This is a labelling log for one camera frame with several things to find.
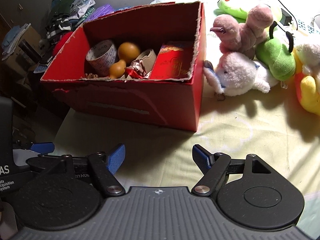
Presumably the red cardboard box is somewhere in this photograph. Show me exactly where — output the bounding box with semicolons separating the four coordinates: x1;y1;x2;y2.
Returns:
41;2;206;131

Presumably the cardboard box with items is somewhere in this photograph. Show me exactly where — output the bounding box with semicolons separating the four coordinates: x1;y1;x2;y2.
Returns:
1;23;42;76

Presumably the white plush toy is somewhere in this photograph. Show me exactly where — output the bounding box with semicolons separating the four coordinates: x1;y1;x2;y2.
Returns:
203;52;278;96

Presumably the person's left hand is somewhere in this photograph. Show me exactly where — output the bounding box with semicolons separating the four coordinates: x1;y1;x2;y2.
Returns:
1;202;18;240

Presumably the yellow orange plush toy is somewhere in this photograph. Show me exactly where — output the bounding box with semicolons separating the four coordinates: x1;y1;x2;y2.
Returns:
293;41;319;115

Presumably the light green frog plush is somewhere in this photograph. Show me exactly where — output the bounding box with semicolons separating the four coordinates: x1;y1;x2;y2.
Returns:
217;0;251;20

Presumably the white power strip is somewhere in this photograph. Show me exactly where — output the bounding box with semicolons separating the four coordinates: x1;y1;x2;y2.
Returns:
297;18;319;35

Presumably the pink plush toy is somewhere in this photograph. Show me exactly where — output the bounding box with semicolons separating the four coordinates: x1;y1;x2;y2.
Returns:
210;5;273;59

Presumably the roll of printed tape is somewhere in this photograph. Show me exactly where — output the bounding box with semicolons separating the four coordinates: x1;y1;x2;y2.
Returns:
86;40;117;76

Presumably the brown pine cone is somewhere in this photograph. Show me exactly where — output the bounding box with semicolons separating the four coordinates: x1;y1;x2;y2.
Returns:
85;73;99;79

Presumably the pile of folded clothes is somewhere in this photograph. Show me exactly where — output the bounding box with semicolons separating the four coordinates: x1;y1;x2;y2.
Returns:
46;0;96;43

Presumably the green caterpillar plush toy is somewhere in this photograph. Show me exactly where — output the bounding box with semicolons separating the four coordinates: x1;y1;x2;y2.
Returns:
255;21;296;82

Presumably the red patterned gift packet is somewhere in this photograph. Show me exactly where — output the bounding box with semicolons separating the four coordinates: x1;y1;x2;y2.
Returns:
150;42;193;80

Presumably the wooden gourd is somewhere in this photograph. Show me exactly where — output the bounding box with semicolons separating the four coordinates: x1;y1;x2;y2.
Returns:
109;42;140;79

